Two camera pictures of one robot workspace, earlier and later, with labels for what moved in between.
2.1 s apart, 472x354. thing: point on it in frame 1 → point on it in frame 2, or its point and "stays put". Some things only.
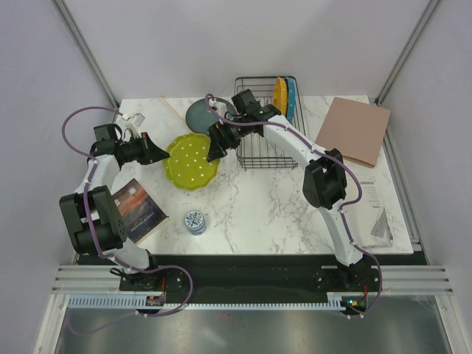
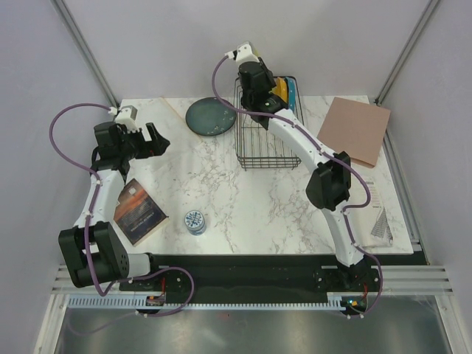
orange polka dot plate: [280, 95] stays put
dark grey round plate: [200, 119] stays put
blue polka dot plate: [290, 99] stays put
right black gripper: [217, 148] → [269, 76]
